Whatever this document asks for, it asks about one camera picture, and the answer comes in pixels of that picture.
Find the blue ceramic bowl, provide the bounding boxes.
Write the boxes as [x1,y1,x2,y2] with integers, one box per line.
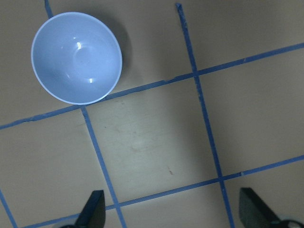
[31,12,123,105]

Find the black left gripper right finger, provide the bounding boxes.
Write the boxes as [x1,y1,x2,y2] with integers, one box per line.
[238,188,280,228]

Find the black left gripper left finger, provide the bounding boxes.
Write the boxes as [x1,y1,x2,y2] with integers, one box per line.
[75,190,106,228]

